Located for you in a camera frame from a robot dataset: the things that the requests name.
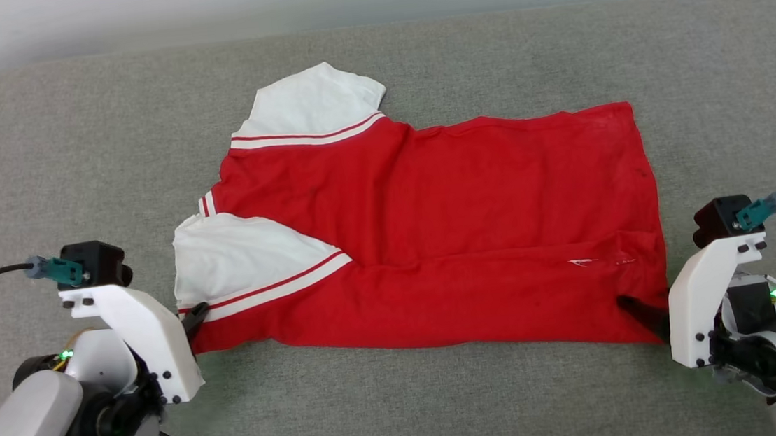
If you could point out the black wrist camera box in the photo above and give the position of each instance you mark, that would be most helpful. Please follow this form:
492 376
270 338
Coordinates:
714 217
100 261

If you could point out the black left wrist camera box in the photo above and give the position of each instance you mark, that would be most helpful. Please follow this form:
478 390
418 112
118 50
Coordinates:
100 261

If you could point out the red and white shirt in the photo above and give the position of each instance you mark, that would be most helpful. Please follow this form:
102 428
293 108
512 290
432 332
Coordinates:
464 204

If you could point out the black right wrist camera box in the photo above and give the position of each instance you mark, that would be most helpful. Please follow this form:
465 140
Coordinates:
714 217

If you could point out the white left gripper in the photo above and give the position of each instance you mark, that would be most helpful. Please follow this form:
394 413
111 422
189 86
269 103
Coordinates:
144 323

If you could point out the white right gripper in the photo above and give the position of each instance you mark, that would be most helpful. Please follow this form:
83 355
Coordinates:
693 296

